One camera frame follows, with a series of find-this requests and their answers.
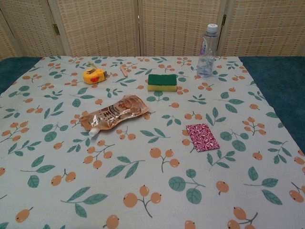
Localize red patterned card packet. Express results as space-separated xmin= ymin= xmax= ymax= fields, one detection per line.
xmin=186 ymin=124 xmax=220 ymax=153

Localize brown spouted sauce pouch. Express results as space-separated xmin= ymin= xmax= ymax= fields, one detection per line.
xmin=79 ymin=94 xmax=150 ymax=139

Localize clear plastic water bottle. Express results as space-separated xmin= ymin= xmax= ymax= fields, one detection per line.
xmin=197 ymin=23 xmax=219 ymax=78

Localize green yellow sponge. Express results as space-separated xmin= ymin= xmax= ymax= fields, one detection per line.
xmin=147 ymin=73 xmax=178 ymax=93

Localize woven rattan screen panel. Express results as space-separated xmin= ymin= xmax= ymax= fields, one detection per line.
xmin=224 ymin=0 xmax=305 ymax=57
xmin=47 ymin=0 xmax=141 ymax=57
xmin=138 ymin=0 xmax=227 ymax=57
xmin=0 ymin=0 xmax=59 ymax=60
xmin=0 ymin=11 xmax=22 ymax=61

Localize yellow tape measure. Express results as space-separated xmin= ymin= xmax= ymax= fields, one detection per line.
xmin=82 ymin=61 xmax=108 ymax=85

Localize floral orange fruit tablecloth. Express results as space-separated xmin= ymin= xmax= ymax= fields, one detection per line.
xmin=0 ymin=55 xmax=305 ymax=229

